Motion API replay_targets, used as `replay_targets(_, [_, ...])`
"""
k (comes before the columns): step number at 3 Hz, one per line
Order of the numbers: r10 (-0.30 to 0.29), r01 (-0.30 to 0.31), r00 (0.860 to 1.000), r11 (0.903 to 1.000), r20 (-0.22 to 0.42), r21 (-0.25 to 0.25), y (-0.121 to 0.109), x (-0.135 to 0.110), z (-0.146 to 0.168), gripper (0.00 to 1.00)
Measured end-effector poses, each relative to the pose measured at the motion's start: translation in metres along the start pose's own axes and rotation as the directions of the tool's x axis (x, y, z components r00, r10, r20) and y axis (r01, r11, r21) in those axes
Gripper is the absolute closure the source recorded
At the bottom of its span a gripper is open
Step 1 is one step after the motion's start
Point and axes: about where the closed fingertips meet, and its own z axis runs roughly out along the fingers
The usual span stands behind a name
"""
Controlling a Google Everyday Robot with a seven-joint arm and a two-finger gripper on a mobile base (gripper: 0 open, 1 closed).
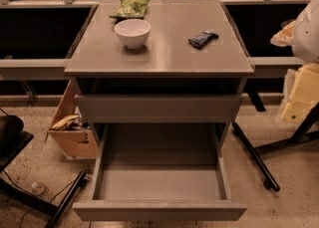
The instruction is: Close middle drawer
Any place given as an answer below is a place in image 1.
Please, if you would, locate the grey drawer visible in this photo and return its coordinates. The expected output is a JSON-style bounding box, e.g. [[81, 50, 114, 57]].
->
[[73, 123, 246, 221], [75, 95, 240, 123]]

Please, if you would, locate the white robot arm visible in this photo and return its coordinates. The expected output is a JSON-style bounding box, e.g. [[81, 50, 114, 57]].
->
[[270, 0, 319, 122]]

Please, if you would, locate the grey drawer cabinet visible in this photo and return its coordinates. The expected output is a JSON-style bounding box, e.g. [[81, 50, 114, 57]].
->
[[64, 0, 255, 130]]

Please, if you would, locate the grey top drawer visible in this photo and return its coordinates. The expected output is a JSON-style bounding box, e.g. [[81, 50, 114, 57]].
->
[[75, 95, 240, 123]]

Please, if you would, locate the white ceramic bowl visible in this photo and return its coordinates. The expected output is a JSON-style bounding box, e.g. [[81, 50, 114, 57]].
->
[[115, 19, 152, 49]]

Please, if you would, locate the dark blue snack bar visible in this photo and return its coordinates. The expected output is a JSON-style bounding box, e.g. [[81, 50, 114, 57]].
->
[[188, 31, 218, 49]]

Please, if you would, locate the wooden box on floor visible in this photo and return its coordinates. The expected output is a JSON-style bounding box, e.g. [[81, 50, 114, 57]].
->
[[48, 82, 98, 159]]

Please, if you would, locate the green chip bag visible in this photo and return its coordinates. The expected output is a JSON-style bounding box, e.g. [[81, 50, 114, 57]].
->
[[110, 0, 150, 19]]

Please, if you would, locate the crumpled snack bag in box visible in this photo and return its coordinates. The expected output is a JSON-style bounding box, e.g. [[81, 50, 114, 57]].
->
[[52, 114, 79, 130]]

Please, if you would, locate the black stand leg right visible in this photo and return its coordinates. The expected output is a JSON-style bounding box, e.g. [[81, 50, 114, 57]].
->
[[231, 103, 319, 192]]

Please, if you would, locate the black stand leg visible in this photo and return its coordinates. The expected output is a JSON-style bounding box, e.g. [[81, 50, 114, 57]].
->
[[231, 103, 319, 192], [0, 171, 86, 228]]

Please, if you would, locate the black stand leg left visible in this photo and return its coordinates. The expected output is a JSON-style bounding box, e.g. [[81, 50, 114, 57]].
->
[[0, 171, 86, 228]]

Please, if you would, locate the black office chair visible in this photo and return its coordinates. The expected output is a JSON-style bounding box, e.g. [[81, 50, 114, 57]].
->
[[0, 114, 34, 172]]

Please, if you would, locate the black floor cable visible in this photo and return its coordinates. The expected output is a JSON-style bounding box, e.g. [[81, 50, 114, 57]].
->
[[0, 171, 94, 228]]

